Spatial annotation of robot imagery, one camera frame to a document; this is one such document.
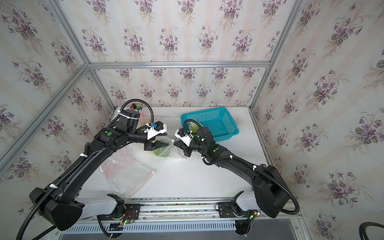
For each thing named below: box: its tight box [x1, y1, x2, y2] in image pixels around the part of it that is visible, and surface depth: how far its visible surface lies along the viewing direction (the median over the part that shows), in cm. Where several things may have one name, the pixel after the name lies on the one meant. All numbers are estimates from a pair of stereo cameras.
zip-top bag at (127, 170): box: [100, 147, 157, 200], surface depth 87 cm
